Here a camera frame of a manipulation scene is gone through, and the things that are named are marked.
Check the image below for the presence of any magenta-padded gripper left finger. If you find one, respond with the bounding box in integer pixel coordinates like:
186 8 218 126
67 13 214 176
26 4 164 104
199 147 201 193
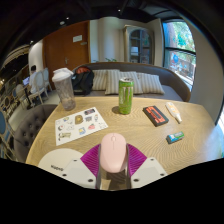
61 143 101 190

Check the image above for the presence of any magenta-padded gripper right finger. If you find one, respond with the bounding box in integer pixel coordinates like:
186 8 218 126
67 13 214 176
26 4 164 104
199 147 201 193
126 143 168 190

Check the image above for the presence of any pink computer mouse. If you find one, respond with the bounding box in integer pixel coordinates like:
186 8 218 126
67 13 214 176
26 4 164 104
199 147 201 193
99 132 128 174

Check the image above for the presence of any white round cartoon mouse pad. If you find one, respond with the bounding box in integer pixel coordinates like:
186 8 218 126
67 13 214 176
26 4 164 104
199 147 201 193
37 148 84 176

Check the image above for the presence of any blue green gum pack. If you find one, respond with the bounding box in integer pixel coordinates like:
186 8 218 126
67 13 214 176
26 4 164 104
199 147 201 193
165 130 185 145

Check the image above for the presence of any white sticker sheet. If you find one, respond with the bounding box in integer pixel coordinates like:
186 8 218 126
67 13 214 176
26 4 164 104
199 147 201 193
54 106 109 147

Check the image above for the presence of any black and orange box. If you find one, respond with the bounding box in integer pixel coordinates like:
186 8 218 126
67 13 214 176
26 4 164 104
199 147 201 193
142 105 170 128

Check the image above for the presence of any grey tufted chair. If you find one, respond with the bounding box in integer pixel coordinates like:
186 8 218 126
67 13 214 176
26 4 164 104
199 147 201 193
13 103 59 164

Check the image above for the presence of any cream squeeze tube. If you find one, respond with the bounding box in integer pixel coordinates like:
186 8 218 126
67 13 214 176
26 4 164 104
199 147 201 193
165 101 183 124

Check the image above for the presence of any green drink can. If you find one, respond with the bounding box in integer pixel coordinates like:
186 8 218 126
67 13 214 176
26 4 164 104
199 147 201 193
118 77 135 115

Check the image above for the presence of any clear shaker cup white lid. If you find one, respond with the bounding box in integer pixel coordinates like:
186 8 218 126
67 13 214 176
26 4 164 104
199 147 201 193
51 67 77 112

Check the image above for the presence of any blue padded chair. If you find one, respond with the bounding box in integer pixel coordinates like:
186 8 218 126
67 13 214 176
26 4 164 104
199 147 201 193
0 109 11 158

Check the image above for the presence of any striped cushion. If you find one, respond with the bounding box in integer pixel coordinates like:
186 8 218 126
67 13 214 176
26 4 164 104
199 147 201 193
136 72 166 95
104 69 144 96
91 69 121 92

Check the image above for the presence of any black backpack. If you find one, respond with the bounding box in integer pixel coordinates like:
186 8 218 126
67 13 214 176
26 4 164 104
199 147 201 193
71 65 95 96

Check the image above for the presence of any grey curved sofa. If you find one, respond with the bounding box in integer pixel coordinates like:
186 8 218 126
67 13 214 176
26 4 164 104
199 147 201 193
71 61 192 103

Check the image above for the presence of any white dining chair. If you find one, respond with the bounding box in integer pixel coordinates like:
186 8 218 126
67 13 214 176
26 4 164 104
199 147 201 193
28 68 52 105

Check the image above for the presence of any person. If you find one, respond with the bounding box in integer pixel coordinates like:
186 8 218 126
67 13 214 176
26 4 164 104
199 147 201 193
24 65 40 96

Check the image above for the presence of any black framed window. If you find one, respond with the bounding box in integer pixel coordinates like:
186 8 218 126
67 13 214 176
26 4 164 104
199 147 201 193
162 19 197 91

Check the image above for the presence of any brown wooden door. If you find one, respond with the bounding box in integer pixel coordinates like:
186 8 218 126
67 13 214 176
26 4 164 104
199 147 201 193
42 20 91 91

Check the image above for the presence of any arched glass door cabinet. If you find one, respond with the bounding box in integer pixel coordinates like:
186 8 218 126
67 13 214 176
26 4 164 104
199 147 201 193
123 24 155 65

